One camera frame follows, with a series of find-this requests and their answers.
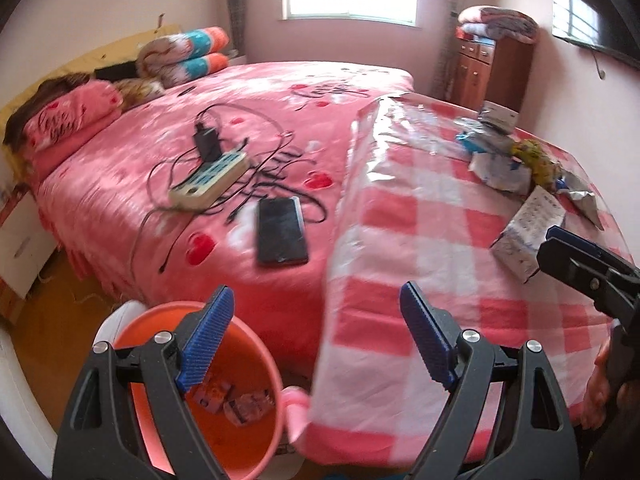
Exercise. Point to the silver foil packet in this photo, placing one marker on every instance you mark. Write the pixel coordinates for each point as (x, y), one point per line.
(582, 202)

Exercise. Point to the folded teal orange quilt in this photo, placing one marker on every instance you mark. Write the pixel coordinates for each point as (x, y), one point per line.
(195, 55)

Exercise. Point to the folded red grey quilts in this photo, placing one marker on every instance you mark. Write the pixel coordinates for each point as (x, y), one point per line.
(500, 22)

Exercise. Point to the cream power strip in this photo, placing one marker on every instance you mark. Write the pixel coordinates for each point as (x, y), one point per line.
(207, 180)

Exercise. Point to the white blue carton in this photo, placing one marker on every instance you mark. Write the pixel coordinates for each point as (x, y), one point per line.
(530, 230)

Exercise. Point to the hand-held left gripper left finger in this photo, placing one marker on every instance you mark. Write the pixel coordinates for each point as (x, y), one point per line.
(210, 340)

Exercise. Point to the black charger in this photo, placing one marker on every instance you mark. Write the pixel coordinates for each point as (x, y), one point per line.
(207, 141)

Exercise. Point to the white round tub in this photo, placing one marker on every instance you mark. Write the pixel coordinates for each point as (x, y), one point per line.
(25, 400)

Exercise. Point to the white nightstand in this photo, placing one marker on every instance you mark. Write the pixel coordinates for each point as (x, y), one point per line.
(22, 245)

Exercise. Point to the wall television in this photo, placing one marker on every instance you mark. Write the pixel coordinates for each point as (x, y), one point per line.
(610, 25)

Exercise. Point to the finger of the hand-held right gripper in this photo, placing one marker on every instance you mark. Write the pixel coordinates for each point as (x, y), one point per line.
(575, 272)
(570, 237)

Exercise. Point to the yellow green wrapper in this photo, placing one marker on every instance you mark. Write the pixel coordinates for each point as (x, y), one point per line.
(535, 157)

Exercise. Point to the crumpled brown wrapper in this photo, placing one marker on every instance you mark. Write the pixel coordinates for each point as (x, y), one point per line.
(212, 394)

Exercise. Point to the person's right hand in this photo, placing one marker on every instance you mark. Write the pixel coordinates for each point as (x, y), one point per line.
(595, 390)

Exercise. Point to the red white checkered tablecloth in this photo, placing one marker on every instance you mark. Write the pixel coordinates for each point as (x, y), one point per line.
(410, 240)

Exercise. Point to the flat black item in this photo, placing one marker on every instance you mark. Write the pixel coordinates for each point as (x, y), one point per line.
(115, 71)

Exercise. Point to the brown floral pillow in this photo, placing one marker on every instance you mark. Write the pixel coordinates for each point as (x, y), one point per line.
(140, 91)

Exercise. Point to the crumpled clear pink wrapper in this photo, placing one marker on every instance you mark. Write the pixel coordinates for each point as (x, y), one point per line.
(247, 406)

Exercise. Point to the pink printed pillow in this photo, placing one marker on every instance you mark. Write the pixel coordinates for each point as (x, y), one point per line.
(65, 110)

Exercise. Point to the black smartphone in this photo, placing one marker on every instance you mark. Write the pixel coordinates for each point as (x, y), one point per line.
(281, 230)

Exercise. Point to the grey patterned curtain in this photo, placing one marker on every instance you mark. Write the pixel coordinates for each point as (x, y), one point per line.
(447, 30)
(236, 5)

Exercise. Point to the grey cardboard box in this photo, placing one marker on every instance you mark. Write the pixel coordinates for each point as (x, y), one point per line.
(497, 115)

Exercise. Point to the brown wooden cabinet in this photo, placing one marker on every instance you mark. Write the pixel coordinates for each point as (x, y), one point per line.
(500, 75)

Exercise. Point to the orange plastic bucket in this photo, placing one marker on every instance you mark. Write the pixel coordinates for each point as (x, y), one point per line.
(235, 440)

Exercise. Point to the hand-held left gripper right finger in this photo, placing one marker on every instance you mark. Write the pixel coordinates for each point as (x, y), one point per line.
(425, 335)

